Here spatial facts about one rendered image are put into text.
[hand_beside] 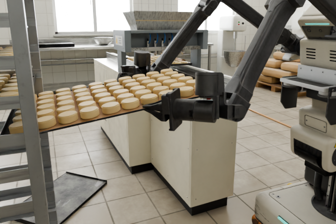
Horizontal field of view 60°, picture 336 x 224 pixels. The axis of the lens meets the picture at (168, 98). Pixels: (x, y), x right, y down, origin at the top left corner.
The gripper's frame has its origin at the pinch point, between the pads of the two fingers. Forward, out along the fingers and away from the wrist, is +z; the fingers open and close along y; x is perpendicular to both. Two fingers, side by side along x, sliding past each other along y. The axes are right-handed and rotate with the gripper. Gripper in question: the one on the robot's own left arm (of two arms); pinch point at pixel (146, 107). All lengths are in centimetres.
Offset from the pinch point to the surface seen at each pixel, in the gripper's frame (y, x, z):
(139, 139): 73, 120, 79
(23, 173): 9.6, -25.1, 21.5
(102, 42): 14, 336, 264
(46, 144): 20, 6, 49
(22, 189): 36, -2, 57
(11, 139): 0.5, -25.5, 22.0
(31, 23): -25, 9, 47
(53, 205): 46, 5, 51
